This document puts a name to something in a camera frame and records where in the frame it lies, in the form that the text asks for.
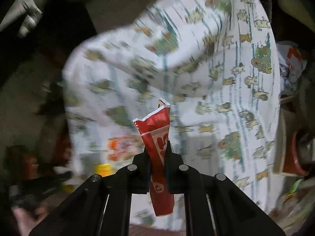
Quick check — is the red snack wrapper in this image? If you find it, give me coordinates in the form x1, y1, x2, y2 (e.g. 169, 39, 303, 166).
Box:
133, 98, 175, 216

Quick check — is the white cat-print trash bag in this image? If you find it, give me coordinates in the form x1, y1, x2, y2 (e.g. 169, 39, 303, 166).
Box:
61, 0, 282, 231

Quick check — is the yellow container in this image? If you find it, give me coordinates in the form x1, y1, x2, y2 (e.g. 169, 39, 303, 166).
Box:
94, 164, 115, 177

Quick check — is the red bowl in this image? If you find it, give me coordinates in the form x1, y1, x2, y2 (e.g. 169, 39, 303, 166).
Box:
283, 131, 308, 177

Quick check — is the white red plastic bag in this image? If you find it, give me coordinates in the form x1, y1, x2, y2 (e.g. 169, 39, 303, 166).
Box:
276, 41, 307, 95

